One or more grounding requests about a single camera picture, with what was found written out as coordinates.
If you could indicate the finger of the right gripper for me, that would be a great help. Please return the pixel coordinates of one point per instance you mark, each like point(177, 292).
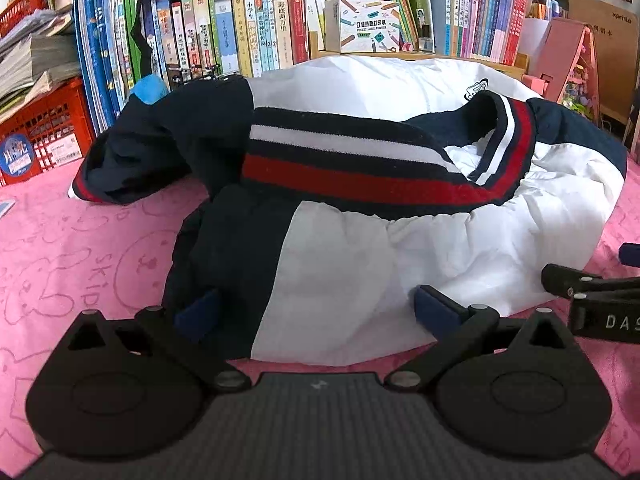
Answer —
point(600, 308)

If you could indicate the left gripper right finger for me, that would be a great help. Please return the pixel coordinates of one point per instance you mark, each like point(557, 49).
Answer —
point(458, 332)

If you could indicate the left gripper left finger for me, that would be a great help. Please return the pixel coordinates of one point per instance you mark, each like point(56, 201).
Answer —
point(188, 337)

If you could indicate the navy white zip jacket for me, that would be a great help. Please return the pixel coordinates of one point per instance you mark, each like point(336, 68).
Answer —
point(337, 187)

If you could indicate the pink printed towel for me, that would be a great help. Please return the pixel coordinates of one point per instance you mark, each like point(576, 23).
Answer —
point(60, 256)

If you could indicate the pink toy house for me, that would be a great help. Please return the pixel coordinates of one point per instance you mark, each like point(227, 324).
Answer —
point(565, 69)

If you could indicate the red plastic crate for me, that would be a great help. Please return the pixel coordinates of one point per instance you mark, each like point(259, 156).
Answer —
point(50, 132)

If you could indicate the small blue plush ball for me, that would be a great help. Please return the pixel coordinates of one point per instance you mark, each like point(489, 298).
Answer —
point(150, 89)

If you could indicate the cardboard box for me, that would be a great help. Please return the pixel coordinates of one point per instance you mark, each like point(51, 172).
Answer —
point(616, 36)

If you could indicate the stack of papers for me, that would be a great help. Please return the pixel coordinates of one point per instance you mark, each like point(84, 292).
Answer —
point(37, 56)

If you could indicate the label printer box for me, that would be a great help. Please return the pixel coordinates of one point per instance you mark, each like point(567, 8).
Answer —
point(361, 26)

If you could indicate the small red basket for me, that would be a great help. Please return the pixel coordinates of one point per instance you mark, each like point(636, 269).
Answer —
point(16, 11)

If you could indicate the thick red book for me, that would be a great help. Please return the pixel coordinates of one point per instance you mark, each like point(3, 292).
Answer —
point(298, 30)

